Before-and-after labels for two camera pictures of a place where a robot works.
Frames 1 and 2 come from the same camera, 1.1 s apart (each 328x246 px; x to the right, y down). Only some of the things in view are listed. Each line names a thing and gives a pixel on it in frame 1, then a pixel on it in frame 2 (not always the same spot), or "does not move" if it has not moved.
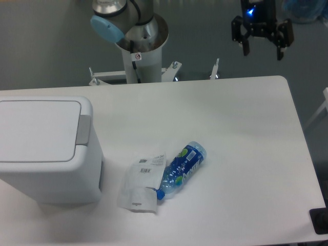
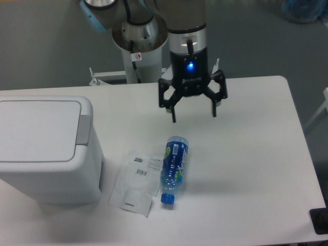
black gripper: (259, 19) to (190, 76)
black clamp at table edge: (319, 218) does not move
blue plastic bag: (305, 11) does not move
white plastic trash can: (50, 149) does not move
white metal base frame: (167, 74) does not move
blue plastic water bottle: (184, 165) to (174, 161)
